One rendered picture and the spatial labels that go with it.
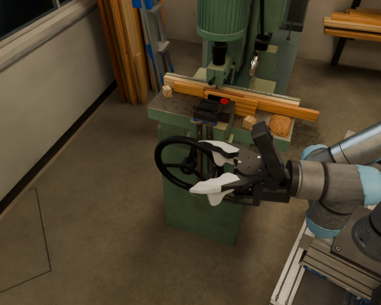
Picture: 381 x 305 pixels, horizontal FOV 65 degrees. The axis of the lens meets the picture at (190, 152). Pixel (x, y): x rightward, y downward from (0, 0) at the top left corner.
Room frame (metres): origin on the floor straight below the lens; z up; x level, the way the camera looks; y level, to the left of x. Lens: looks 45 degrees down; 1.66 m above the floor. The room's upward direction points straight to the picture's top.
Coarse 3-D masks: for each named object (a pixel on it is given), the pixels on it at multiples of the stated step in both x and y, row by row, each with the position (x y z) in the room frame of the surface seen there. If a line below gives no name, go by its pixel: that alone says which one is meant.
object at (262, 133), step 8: (256, 128) 0.40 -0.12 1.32; (264, 128) 0.39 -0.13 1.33; (256, 136) 0.38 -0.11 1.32; (264, 136) 0.38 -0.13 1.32; (272, 136) 0.40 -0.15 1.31; (256, 144) 0.38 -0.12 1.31; (264, 144) 0.38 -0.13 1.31; (272, 144) 0.38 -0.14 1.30; (264, 152) 0.37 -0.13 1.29; (272, 152) 0.37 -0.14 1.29; (264, 160) 0.37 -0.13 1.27; (272, 160) 0.37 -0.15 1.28; (280, 160) 0.38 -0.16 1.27; (272, 168) 0.37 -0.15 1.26; (280, 168) 0.36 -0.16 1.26; (272, 176) 0.36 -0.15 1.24; (280, 176) 0.36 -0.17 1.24
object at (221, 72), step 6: (228, 60) 1.13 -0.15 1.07; (210, 66) 1.08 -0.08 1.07; (216, 66) 1.08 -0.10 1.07; (222, 66) 1.08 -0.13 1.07; (228, 66) 1.11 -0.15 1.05; (210, 72) 1.06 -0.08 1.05; (216, 72) 1.05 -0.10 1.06; (222, 72) 1.05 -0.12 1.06; (228, 72) 1.12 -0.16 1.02; (210, 78) 1.06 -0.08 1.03; (216, 78) 1.05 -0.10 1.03; (222, 78) 1.04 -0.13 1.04; (216, 84) 1.05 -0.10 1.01; (222, 84) 1.05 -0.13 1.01
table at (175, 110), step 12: (156, 96) 1.12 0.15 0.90; (180, 96) 1.12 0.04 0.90; (192, 96) 1.12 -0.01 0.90; (156, 108) 1.03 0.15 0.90; (168, 108) 1.03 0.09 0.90; (180, 108) 1.03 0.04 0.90; (192, 108) 1.03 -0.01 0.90; (168, 120) 1.01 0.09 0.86; (180, 120) 0.98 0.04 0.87; (240, 120) 0.95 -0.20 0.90; (264, 120) 0.95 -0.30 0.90; (240, 132) 0.89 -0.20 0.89; (276, 144) 0.84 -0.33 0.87; (288, 144) 0.83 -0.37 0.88
